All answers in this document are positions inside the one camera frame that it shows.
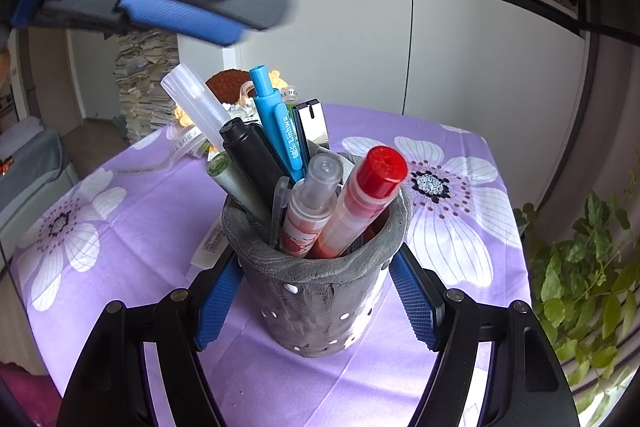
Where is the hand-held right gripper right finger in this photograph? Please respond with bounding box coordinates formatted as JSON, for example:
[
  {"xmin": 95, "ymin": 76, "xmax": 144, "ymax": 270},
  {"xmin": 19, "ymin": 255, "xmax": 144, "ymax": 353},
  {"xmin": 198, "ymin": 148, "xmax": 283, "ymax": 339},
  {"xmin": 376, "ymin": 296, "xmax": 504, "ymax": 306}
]
[{"xmin": 389, "ymin": 244, "xmax": 581, "ymax": 427}]

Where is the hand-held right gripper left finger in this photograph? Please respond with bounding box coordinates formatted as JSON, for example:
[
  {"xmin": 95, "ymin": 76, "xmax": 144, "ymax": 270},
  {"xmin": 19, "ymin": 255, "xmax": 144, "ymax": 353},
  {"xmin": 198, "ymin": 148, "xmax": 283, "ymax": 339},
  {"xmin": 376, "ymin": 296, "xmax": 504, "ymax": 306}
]
[{"xmin": 55, "ymin": 252, "xmax": 246, "ymax": 427}]

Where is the frosted clear pen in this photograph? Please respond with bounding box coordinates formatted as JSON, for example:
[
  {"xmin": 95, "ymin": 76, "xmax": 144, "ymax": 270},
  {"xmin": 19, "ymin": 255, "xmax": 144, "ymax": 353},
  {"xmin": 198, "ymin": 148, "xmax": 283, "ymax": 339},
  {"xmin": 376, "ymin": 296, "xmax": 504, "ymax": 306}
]
[{"xmin": 161, "ymin": 63, "xmax": 236, "ymax": 152}]

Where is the grey clay pen holder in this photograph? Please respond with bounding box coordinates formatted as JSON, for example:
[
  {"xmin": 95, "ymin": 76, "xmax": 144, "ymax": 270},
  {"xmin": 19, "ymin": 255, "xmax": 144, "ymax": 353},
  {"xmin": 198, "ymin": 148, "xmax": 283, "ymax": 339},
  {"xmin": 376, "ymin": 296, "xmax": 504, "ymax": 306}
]
[{"xmin": 221, "ymin": 142, "xmax": 413, "ymax": 359}]

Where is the light green pen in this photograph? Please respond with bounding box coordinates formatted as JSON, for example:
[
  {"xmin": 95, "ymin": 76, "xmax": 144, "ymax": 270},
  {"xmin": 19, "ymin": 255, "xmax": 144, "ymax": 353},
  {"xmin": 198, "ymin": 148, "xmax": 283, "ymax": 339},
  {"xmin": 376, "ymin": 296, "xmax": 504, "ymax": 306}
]
[{"xmin": 206, "ymin": 154, "xmax": 273, "ymax": 228}]

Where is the clear cap red print pen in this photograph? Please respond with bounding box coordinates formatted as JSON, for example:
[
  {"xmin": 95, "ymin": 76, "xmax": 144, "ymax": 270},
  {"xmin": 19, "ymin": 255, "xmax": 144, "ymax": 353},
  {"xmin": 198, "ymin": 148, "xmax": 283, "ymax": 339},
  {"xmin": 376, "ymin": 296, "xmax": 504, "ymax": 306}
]
[{"xmin": 272, "ymin": 153, "xmax": 343, "ymax": 258}]

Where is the black marker pen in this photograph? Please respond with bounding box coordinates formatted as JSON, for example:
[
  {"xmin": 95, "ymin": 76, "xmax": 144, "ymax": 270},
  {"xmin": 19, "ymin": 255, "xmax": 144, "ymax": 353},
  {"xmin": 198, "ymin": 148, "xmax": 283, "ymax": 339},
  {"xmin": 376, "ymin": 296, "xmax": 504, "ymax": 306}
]
[{"xmin": 219, "ymin": 118, "xmax": 291, "ymax": 208}]

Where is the blue retractable pen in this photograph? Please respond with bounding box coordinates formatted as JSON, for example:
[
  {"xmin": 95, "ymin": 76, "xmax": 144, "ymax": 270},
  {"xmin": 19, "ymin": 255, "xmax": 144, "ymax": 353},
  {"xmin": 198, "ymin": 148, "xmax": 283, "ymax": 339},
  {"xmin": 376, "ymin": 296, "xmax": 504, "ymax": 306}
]
[{"xmin": 249, "ymin": 65, "xmax": 307, "ymax": 184}]

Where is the pile of papers and books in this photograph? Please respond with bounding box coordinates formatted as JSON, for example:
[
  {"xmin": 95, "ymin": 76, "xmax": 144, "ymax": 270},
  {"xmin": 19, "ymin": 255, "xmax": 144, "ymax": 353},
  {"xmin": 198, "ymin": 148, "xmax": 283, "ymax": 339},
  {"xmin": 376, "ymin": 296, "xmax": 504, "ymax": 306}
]
[{"xmin": 112, "ymin": 29, "xmax": 180, "ymax": 142}]

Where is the crochet sunflower bouquet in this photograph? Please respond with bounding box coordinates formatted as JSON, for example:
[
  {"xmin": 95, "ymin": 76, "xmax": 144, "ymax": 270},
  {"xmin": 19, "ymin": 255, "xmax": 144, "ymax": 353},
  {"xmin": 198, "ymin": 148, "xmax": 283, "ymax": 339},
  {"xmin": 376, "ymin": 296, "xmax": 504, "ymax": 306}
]
[{"xmin": 115, "ymin": 68, "xmax": 301, "ymax": 172}]

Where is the purple floral tablecloth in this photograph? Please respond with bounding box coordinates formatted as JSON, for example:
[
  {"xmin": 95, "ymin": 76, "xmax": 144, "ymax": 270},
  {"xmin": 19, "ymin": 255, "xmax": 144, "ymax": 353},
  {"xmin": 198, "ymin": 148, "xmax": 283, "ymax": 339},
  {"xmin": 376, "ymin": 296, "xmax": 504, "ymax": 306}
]
[{"xmin": 10, "ymin": 102, "xmax": 532, "ymax": 427}]

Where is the grey upholstered seat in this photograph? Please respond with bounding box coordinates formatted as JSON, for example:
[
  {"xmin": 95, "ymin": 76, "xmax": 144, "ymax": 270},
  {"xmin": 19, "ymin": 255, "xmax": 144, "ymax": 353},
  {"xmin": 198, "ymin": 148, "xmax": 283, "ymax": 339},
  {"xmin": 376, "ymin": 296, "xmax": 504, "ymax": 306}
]
[{"xmin": 0, "ymin": 117, "xmax": 81, "ymax": 228}]

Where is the white cabinet door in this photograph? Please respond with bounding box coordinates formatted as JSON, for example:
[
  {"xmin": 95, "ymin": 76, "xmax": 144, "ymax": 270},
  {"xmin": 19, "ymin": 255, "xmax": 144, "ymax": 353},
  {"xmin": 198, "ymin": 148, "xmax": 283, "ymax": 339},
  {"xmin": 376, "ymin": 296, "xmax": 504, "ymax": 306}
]
[
  {"xmin": 402, "ymin": 0, "xmax": 586, "ymax": 212},
  {"xmin": 235, "ymin": 0, "xmax": 415, "ymax": 118}
]

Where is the green potted plant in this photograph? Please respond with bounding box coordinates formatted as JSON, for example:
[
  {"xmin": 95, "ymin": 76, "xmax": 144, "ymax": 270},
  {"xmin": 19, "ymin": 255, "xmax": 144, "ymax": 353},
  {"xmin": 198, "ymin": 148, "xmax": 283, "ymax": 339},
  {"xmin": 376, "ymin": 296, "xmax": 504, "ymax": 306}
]
[{"xmin": 514, "ymin": 174, "xmax": 640, "ymax": 418}]

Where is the dark red cloth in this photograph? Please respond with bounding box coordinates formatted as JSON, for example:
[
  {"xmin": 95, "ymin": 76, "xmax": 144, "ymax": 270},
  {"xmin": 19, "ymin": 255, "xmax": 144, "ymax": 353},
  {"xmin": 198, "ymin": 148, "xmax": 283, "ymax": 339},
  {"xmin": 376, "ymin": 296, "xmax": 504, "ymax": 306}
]
[{"xmin": 0, "ymin": 362, "xmax": 63, "ymax": 427}]

